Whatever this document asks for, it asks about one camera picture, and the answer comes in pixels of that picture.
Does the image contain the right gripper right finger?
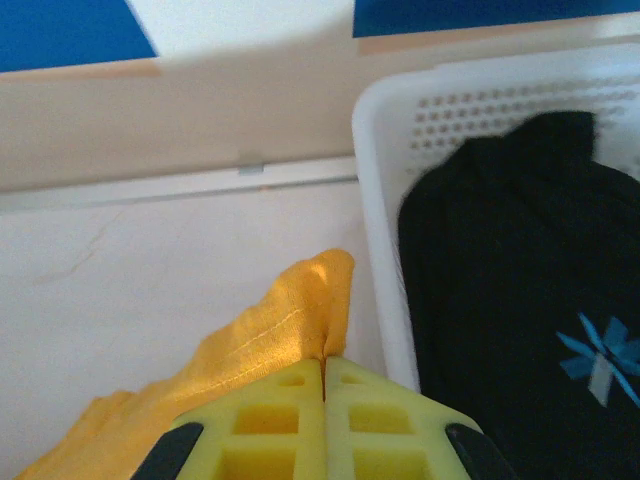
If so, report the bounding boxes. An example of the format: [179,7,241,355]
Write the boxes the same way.
[324,355,520,480]

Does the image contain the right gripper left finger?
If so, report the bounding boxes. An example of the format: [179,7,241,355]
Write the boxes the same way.
[130,357,327,480]

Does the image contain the yellow t-shirt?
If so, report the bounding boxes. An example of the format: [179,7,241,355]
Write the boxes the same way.
[14,248,356,480]

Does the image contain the black t-shirt with blue print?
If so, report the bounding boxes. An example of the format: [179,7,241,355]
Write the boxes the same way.
[397,110,640,480]

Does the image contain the white perforated plastic basket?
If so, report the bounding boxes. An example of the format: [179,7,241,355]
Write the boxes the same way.
[351,42,640,396]

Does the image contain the thin aluminium table edge rail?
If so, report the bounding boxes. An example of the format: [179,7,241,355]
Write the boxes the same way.
[0,158,360,214]

